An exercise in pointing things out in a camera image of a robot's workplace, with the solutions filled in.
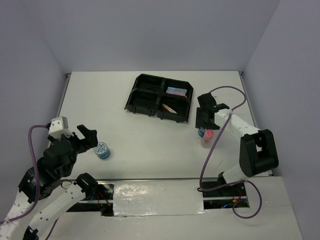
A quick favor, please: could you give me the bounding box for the pink glue bottle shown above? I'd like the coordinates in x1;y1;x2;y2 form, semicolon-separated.
200;129;214;148

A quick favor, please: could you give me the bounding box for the purple glue stick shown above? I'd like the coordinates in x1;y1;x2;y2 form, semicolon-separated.
166;90;186;97

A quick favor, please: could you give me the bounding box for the blue glue stick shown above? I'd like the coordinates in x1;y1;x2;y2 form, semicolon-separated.
167;87;188;93

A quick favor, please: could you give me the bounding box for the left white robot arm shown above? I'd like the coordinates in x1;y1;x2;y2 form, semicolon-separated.
0;119;99;240

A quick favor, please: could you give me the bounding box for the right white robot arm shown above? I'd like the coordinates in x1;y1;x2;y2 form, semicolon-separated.
195;92;279;196

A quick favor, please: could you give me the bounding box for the black four-compartment organizer tray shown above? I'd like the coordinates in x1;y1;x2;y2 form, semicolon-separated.
124;73;194;123

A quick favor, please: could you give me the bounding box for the silver tape sheet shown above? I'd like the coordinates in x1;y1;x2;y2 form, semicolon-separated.
113;179;206;217

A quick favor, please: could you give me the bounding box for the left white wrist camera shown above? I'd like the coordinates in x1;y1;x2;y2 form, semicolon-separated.
48;116;73;139

